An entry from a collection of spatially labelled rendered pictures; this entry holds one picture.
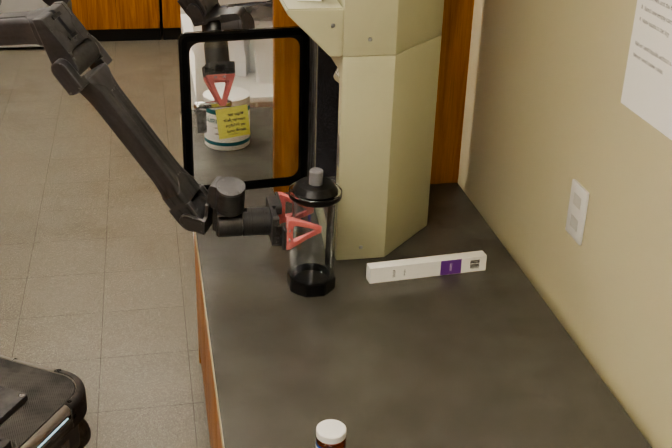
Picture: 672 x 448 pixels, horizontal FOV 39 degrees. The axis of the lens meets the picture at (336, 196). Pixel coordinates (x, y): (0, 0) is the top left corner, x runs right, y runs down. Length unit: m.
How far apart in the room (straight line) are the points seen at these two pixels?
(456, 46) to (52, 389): 1.54
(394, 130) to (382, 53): 0.18
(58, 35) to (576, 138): 1.00
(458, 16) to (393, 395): 1.04
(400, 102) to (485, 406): 0.68
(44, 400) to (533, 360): 1.58
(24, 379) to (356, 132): 1.46
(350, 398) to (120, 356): 1.89
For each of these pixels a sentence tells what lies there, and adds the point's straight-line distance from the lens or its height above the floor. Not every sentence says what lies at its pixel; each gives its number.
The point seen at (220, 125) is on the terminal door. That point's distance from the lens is 2.27.
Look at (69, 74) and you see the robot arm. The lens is 1.84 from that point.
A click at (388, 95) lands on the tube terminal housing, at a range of 2.00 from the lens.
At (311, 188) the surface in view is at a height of 1.18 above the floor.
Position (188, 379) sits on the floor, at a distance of 3.37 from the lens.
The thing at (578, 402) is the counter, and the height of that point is 0.94.
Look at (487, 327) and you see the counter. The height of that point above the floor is 0.94.
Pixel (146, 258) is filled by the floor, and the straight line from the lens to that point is 4.12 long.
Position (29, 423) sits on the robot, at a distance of 2.88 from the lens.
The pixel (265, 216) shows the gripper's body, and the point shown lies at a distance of 1.92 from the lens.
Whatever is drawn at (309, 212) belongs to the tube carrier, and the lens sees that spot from 1.90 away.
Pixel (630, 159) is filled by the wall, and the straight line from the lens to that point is 1.75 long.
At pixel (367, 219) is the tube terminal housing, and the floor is 1.04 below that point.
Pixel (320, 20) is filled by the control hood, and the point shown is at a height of 1.49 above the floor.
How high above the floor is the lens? 1.98
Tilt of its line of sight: 25 degrees down
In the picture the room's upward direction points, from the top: 2 degrees clockwise
